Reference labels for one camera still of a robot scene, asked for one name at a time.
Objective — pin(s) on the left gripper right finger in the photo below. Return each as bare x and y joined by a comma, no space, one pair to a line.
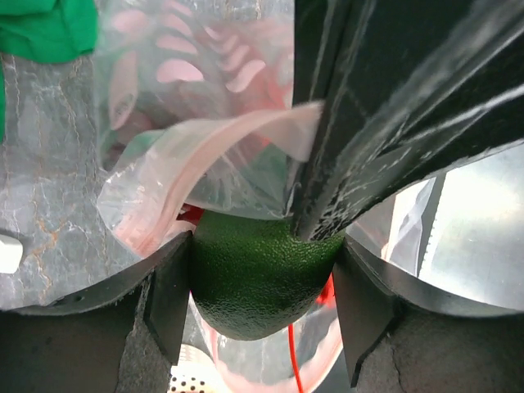
401,334

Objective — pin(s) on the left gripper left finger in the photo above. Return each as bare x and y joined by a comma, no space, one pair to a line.
122,334

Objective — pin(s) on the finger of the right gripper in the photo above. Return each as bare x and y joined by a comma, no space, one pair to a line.
410,90

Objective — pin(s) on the clear zip top bag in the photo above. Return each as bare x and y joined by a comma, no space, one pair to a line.
159,167

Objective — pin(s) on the green toy avocado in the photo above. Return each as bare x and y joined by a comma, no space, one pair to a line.
250,278

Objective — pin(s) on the white perforated plastic basket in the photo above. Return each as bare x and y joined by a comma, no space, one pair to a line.
194,372

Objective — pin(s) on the metal clothes rack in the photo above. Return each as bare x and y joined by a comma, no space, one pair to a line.
11,252

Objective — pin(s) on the green t-shirt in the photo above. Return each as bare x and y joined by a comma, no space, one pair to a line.
48,32

